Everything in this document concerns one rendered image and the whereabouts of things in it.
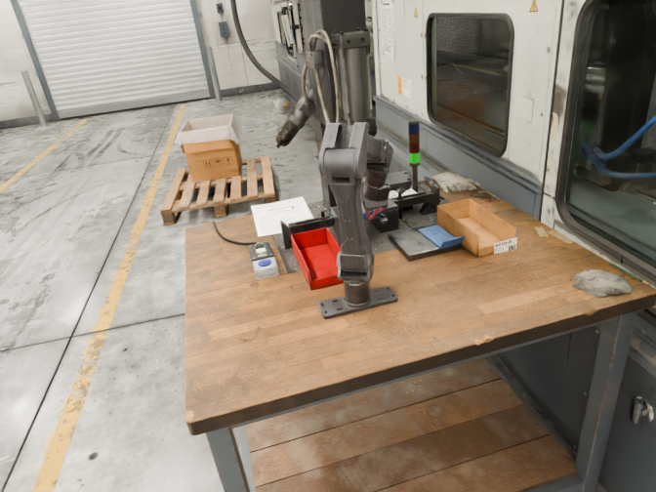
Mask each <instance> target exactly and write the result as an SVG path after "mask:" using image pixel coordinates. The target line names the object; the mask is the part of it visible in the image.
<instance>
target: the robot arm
mask: <svg viewBox="0 0 656 492"><path fill-rule="evenodd" d="M368 127H369V124H368V123H367V122H359V123H354V125H353V126H343V124H342V123H327V125H326V129H325V133H324V137H323V142H322V146H321V149H320V153H319V158H318V169H319V173H320V176H321V177H322V178H326V183H327V184H328V185H330V187H331V190H332V191H333V194H334V196H335V199H336V203H337V208H338V214H339V220H340V226H341V233H342V243H341V252H339V253H338V256H337V267H338V280H344V286H345V295H344V296H342V297H337V298H333V299H329V300H325V301H321V302H319V303H318V308H319V310H320V312H321V314H322V316H323V318H324V319H331V318H335V317H339V316H343V315H347V314H351V313H355V312H358V311H362V310H366V309H369V308H376V307H380V306H384V305H388V304H392V303H396V302H398V296H397V295H396V294H395V292H394V291H393V290H392V288H391V287H390V286H389V285H386V286H382V287H378V288H373V289H369V283H370V281H371V279H372V277H373V274H374V261H375V258H374V254H373V253H372V244H371V242H370V241H369V237H368V236H367V233H366V230H365V226H364V222H363V214H362V207H363V209H364V212H365V214H366V216H367V218H368V220H372V219H373V218H374V217H375V216H376V215H377V214H378V213H380V212H381V211H382V210H384V209H385V208H388V206H389V203H388V199H389V194H390V190H391V189H392V190H394V191H396V192H399V193H401V194H403V193H404V192H405V191H406V190H409V189H410V187H411V183H412V180H411V178H410V176H409V174H408V172H407V171H403V172H397V173H390V174H387V172H388V168H389V167H390V162H391V159H392V156H393V148H392V146H391V145H390V144H389V140H383V139H379V138H375V137H372V136H370V135H369V134H368ZM335 142H336V149H334V148H335ZM366 167H367V171H366ZM365 172H366V177H365V182H363V183H362V179H363V178H364V176H365ZM361 204H362V206H361ZM372 210H376V211H375V212H374V213H373V215H372V216H370V214H369V212H371V211H372Z"/></svg>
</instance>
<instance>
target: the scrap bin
mask: <svg viewBox="0 0 656 492"><path fill-rule="evenodd" d="M291 241H292V247H293V252H294V254H295V257H296V259H297V261H298V263H299V265H300V268H301V270H302V272H303V274H304V276H305V278H306V281H307V284H308V286H309V288H310V290H315V289H320V288H324V287H328V286H332V285H337V284H341V283H344V280H338V266H337V256H338V253H339V252H341V247H340V246H339V244H338V243H337V241H336V240H335V238H334V237H333V235H332V234H331V232H330V231H329V229H328V228H327V227H324V228H319V229H315V230H310V231H305V232H300V233H296V234H291Z"/></svg>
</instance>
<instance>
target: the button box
mask: <svg viewBox="0 0 656 492"><path fill-rule="evenodd" d="M213 224H214V227H215V229H216V232H217V233H218V235H219V236H220V237H221V238H222V239H223V240H225V241H227V242H230V243H234V244H238V245H249V246H248V248H249V252H250V256H251V260H252V262H254V261H258V260H262V259H267V258H271V257H274V256H273V253H272V250H271V247H270V245H269V242H268V241H266V242H262V243H260V242H258V243H257V242H237V241H233V240H230V239H227V238H225V237H224V236H222V234H221V233H220V232H219V230H218V228H217V225H216V222H215V221H213ZM257 244H264V245H265V247H264V248H265V249H266V251H265V252H264V253H262V254H258V253H257V249H256V248H255V246H256V245H257Z"/></svg>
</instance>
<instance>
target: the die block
mask: <svg viewBox="0 0 656 492"><path fill-rule="evenodd" d="M331 213H332V216H334V219H335V223H334V226H333V230H334V231H335V232H336V234H337V235H338V237H339V238H340V240H341V241H342V233H341V226H340V221H339V220H338V219H337V217H336V216H335V215H334V213H333V212H332V211H331ZM381 214H384V215H385V216H386V217H387V219H388V221H387V223H386V224H384V223H381V222H380V221H379V220H378V219H377V218H373V219H372V220H370V221H371V223H372V224H373V226H374V227H375V228H376V229H377V230H378V231H379V232H380V233H384V232H388V231H393V230H397V229H399V225H398V209H395V210H390V211H385V212H382V213H381Z"/></svg>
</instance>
